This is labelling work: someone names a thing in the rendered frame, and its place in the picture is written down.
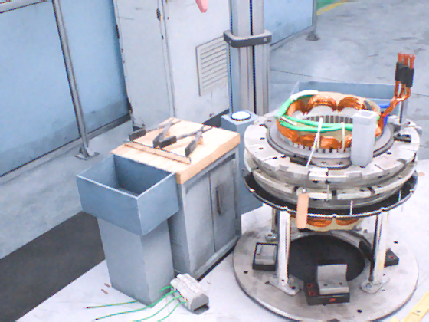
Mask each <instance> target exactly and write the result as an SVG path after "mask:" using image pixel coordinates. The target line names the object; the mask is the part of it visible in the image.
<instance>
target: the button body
mask: <svg viewBox="0 0 429 322"><path fill-rule="evenodd" d="M238 111H247V113H250V114H251V118H250V119H249V120H245V121H234V120H232V119H231V115H232V114H233V113H234V112H232V113H230V114H228V115H225V116H222V117H221V129H222V130H227V131H231V132H234V133H239V137H240V139H241V143H240V144H238V145H237V150H238V151H239V169H240V187H241V215H243V214H246V213H248V212H251V211H254V210H255V209H258V208H261V207H263V203H262V202H260V201H259V200H257V199H256V198H254V197H253V193H250V192H249V191H248V189H247V188H246V186H245V184H244V181H243V177H242V171H243V170H242V169H243V166H244V150H245V145H244V134H245V132H246V130H247V128H248V127H249V126H250V125H254V121H255V120H257V119H258V118H260V117H259V116H257V115H255V114H253V113H251V112H249V110H246V109H243V110H238ZM235 112H237V111H235Z"/></svg>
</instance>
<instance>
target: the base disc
mask: <svg viewBox="0 0 429 322"><path fill-rule="evenodd" d="M362 227H365V228H367V229H370V231H371V232H373V231H374V230H375V220H372V219H370V221H369V225H368V218H366V220H364V221H363V223H362ZM270 229H271V216H270V217H267V218H265V219H263V220H261V221H259V222H257V223H256V224H254V225H252V226H251V227H250V228H249V229H248V230H247V231H246V232H245V233H244V235H242V236H241V238H240V239H239V240H238V241H237V243H236V245H235V247H234V251H233V257H232V262H233V269H234V273H235V276H236V278H237V281H238V283H239V284H240V286H242V288H243V289H244V290H245V291H246V292H247V293H248V294H249V295H250V296H251V297H252V298H253V299H254V300H256V301H257V302H259V303H260V304H262V305H264V306H265V307H267V308H268V309H270V310H272V311H274V312H276V313H278V314H281V315H283V316H286V317H289V318H293V319H296V320H301V321H305V322H324V321H327V320H331V319H335V318H336V319H337V320H340V321H341V322H367V321H370V320H375V319H378V318H380V317H384V316H385V315H388V314H390V313H391V312H392V311H394V310H396V309H397V308H399V307H400V306H401V305H402V304H403V303H404V302H405V301H406V300H407V299H408V298H409V297H410V296H411V295H412V294H413V292H414V289H415V288H416V285H417V282H418V263H417V260H416V257H415V256H414V252H413V251H412V250H411V248H410V246H409V245H408V244H407V243H406V241H405V240H404V239H403V238H401V237H400V236H399V235H398V234H397V233H395V232H393V231H392V230H391V229H390V228H388V238H387V244H388V245H389V246H390V247H391V250H392V252H393V253H394V254H396V256H397V257H398V258H399V262H398V264H396V265H392V266H388V267H384V269H383V272H384V273H386V274H387V275H388V277H389V279H388V281H387V282H386V283H385V284H384V285H382V286H381V287H380V288H379V289H378V290H377V291H376V292H375V293H369V292H367V291H365V290H363V289H362V282H363V281H365V280H366V279H367V278H369V273H370V266H371V261H370V260H369V259H368V258H367V257H366V256H365V254H364V253H363V252H362V251H361V250H360V249H359V242H360V240H361V237H359V236H357V235H354V234H352V233H351V232H347V231H346V230H344V229H330V230H326V231H320V230H318V231H310V232H300V231H299V229H298V228H297V227H296V224H295V223H293V222H291V242H294V241H296V240H298V239H300V238H302V237H306V236H311V235H325V236H330V237H334V238H340V239H342V240H344V241H347V242H349V243H351V245H353V246H354V247H356V248H357V249H358V250H359V251H360V252H361V254H362V256H363V258H364V260H365V267H364V269H363V271H362V273H361V274H360V275H359V276H358V277H357V278H355V279H353V280H351V281H348V284H349V292H350V294H351V297H350V298H349V303H342V304H322V305H312V306H309V305H308V302H307V299H306V295H305V293H304V290H303V282H304V281H303V280H300V279H299V278H296V277H295V276H293V275H292V274H290V277H291V278H293V279H294V280H293V281H294V282H296V283H297V284H298V285H299V287H300V291H299V292H297V293H296V294H295V295H289V294H286V293H285V292H283V291H281V290H280V289H278V288H277V287H274V286H273V285H272V284H270V281H269V277H270V276H271V275H272V274H277V265H276V270H275V271H265V270H256V269H252V263H253V259H254V251H255V247H256V243H257V242H260V243H271V244H277V240H275V241H268V240H266V239H265V237H264V233H265V232H267V231H269V230H270ZM397 254H398V255H397ZM389 268H390V270H389ZM390 301H391V302H390ZM330 314H331V315H330Z"/></svg>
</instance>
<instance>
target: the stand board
mask: <svg viewBox="0 0 429 322"><path fill-rule="evenodd" d="M203 126H204V125H201V124H197V123H191V122H188V121H184V120H182V122H181V123H177V124H176V125H174V126H172V127H171V128H170V132H171V136H173V135H176V136H180V135H182V134H186V133H190V132H193V131H196V130H198V129H199V128H200V127H203ZM158 135H159V130H156V131H152V132H150V133H147V134H146V136H143V137H140V138H139V139H136V140H133V141H136V142H138V143H143V144H146V145H149V146H153V144H152V141H153V140H154V139H155V138H156V137H157V136H158ZM201 136H203V137H204V145H200V144H196V148H195V149H194V150H193V151H192V153H190V154H189V158H191V163H192V164H191V165H188V164H185V163H180V162H178V161H175V160H172V159H168V158H164V156H160V155H156V154H154V153H149V152H146V151H143V150H140V149H136V148H133V147H131V146H125V145H124V144H123V145H121V146H119V147H117V148H115V149H114V150H112V151H111V152H110V153H111V154H112V153H117V154H120V155H122V156H124V157H126V158H130V159H134V160H137V161H140V162H142V163H147V164H149V165H152V166H156V167H159V168H162V169H167V170H169V171H172V172H175V173H176V180H177V183H180V184H182V183H184V182H185V181H187V180H188V179H190V178H191V177H193V176H194V175H195V174H196V173H198V172H200V171H202V170H203V169H204V168H206V167H207V166H209V165H210V164H212V163H213V162H214V161H216V160H217V159H219V158H220V157H221V156H222V155H224V154H225V153H226V152H227V151H229V150H231V149H232V148H233V147H235V146H236V145H238V144H240V143H241V139H240V137H239V133H234V132H231V131H227V130H221V129H218V128H214V127H213V129H212V130H209V131H208V132H206V133H203V134H202V135H201ZM190 142H191V137H187V138H185V139H182V140H177V143H174V144H172V145H170V146H167V147H164V148H162V150H168V151H171V152H174V153H178V154H182V155H184V156H185V147H186V146H187V145H188V144H189V143H190Z"/></svg>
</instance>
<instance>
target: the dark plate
mask: <svg viewBox="0 0 429 322"><path fill-rule="evenodd" d="M340 258H344V259H345V261H346V264H347V271H346V280H347V282H348V281H351V280H353V279H355V278H357V277H358V276H359V275H360V274H361V273H362V271H363V269H364V267H365V260H364V258H363V256H362V254H361V252H360V251H359V250H358V249H357V248H356V247H354V246H352V245H350V244H349V243H348V242H346V241H343V240H339V239H337V238H329V237H319V236H315V237H306V238H303V239H300V240H296V241H293V242H291V268H290V273H291V274H292V275H293V276H295V277H296V278H299V279H300V280H303V281H315V266H316V261H320V260H332V259H340Z"/></svg>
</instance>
